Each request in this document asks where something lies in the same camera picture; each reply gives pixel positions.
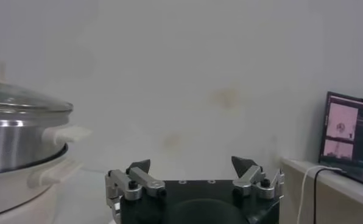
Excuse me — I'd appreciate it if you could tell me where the open grey laptop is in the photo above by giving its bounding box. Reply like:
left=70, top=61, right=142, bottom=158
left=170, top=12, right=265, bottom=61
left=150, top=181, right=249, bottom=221
left=318, top=91, right=363, bottom=189

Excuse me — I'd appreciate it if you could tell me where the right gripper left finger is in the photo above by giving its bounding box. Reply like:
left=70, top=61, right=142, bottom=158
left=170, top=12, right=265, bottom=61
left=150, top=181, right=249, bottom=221
left=104, top=159, right=166, bottom=224

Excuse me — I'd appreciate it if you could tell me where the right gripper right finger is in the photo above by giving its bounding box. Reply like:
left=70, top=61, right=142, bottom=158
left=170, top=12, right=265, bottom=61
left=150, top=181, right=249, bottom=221
left=231, top=156, right=285, bottom=200

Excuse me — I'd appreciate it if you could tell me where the round glass lid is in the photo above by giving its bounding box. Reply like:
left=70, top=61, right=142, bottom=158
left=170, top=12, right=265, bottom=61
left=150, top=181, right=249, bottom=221
left=0, top=50, right=74, bottom=114

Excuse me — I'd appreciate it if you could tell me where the cream electric cooker base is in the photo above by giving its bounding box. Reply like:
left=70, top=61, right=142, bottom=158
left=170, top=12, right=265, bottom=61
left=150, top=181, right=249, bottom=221
left=0, top=142, right=85, bottom=224

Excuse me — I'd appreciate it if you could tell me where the white side table with laptop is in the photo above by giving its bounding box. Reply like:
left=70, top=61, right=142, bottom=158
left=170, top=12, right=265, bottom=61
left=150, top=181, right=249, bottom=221
left=278, top=157, right=363, bottom=224

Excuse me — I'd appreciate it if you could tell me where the white laptop cable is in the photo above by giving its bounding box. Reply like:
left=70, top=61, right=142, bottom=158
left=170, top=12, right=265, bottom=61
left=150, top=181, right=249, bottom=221
left=296, top=165, right=344, bottom=224

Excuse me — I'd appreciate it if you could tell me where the perforated steel steamer basket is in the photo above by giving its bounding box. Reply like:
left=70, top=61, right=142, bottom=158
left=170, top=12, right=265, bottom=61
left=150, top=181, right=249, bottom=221
left=0, top=111, right=93, bottom=174

